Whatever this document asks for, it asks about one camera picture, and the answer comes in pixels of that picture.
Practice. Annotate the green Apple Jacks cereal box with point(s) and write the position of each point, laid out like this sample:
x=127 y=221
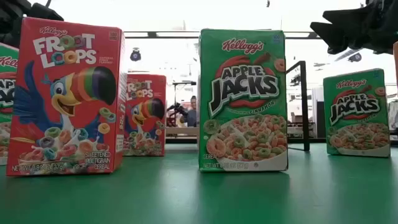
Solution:
x=242 y=102
x=6 y=93
x=356 y=115

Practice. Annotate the red Froot Loops cereal box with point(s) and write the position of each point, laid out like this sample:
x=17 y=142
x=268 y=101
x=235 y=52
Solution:
x=65 y=102
x=146 y=118

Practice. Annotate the black background robot arm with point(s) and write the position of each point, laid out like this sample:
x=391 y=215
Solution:
x=177 y=112

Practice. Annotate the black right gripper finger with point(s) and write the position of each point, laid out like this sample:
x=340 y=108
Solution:
x=348 y=17
x=339 y=37

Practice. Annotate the person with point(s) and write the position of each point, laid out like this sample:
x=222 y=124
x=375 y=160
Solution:
x=192 y=115

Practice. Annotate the green table mat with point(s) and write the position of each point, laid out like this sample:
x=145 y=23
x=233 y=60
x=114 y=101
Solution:
x=186 y=199

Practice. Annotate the wooden shelf with black frame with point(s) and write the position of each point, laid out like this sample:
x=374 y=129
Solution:
x=304 y=109

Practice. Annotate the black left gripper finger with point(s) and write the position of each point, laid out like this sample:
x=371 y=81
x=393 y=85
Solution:
x=46 y=12

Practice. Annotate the black horizontal beam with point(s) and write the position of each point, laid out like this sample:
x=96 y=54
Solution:
x=217 y=35

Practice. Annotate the dark hanging ceiling fixture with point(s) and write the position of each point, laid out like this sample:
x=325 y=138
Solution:
x=135 y=55
x=355 y=57

